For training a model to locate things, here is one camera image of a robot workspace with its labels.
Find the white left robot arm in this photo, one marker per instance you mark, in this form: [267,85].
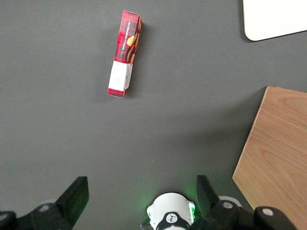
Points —
[171,206]

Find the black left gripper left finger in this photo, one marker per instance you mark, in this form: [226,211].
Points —
[72,198]

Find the red plaid cookie box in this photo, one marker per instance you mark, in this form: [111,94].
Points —
[126,36]

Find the cream rectangular tray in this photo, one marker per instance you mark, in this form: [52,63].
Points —
[273,16]

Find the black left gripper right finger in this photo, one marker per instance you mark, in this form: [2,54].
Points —
[213,208]

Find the wooden drawer cabinet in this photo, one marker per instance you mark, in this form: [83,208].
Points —
[278,155]

